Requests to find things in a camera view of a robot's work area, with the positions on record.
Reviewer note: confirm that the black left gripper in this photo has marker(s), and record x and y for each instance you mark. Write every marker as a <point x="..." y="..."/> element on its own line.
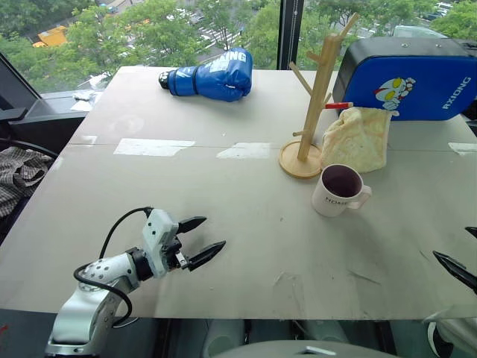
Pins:
<point x="175" y="250"/>

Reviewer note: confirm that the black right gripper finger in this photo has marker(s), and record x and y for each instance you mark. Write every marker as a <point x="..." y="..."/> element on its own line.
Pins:
<point x="472" y="231"/>
<point x="460" y="270"/>

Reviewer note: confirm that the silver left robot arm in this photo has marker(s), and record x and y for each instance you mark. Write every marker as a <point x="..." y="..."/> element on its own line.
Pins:
<point x="93" y="298"/>

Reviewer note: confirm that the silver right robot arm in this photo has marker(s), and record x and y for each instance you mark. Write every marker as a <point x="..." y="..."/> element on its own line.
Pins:
<point x="460" y="330"/>

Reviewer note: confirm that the wooden mug tree stand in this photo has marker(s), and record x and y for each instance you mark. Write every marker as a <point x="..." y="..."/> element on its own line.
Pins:
<point x="311" y="123"/>

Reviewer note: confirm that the ragged white tape patch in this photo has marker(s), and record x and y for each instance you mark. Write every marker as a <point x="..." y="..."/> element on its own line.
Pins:
<point x="249" y="150"/>

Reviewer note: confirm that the large white tape patch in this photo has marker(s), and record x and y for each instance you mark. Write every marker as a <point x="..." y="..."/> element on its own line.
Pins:
<point x="149" y="147"/>

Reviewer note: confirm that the white mug with dark inside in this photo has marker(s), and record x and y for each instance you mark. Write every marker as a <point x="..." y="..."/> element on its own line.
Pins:
<point x="329" y="203"/>

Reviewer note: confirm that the grey rounded robot body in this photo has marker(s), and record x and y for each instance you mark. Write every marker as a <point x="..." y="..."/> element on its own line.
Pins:
<point x="298" y="350"/>

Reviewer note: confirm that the pale yellow crumpled cloth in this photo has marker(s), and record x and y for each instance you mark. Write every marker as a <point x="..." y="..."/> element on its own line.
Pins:
<point x="356" y="139"/>

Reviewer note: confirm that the blue boxing glove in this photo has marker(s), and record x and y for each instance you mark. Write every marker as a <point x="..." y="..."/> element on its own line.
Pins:
<point x="216" y="80"/>

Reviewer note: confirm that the blue and black kick pad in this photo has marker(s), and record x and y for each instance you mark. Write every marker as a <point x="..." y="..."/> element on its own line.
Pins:
<point x="410" y="82"/>

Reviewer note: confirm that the red marker pen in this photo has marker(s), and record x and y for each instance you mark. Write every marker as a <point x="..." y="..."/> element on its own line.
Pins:
<point x="339" y="105"/>

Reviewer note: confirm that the crumpled white wrapper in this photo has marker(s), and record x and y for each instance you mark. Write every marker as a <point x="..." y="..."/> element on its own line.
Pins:
<point x="85" y="95"/>

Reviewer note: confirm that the checked grey cloth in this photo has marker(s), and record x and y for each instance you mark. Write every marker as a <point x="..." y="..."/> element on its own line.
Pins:
<point x="18" y="175"/>

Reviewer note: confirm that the yellow truck outside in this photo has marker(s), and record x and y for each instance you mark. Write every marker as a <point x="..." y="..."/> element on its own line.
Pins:
<point x="51" y="36"/>

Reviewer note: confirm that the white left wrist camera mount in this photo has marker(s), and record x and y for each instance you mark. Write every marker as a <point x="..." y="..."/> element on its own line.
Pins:
<point x="156" y="238"/>

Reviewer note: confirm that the black window frame post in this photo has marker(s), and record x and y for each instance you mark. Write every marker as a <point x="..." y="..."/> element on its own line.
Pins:
<point x="289" y="33"/>

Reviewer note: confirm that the slanted black window frame bar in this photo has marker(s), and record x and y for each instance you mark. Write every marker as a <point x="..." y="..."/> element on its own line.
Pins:
<point x="18" y="80"/>

